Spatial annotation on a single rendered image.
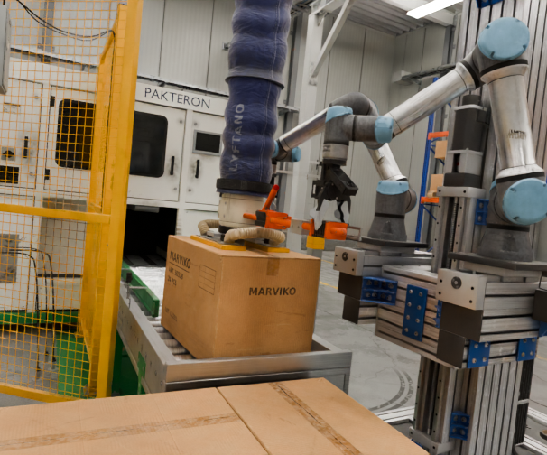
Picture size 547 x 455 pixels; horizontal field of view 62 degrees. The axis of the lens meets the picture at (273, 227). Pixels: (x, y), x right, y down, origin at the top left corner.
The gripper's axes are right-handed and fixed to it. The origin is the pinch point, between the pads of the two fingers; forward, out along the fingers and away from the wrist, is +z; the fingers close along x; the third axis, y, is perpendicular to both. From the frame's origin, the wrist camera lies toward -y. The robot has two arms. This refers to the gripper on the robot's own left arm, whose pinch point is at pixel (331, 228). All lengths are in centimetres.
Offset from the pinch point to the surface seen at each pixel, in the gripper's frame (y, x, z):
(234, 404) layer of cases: 8, 22, 53
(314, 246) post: 77, -49, 13
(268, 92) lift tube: 50, -1, -48
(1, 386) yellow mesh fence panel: 141, 80, 94
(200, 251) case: 50, 20, 14
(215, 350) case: 30, 20, 45
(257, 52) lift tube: 49, 5, -61
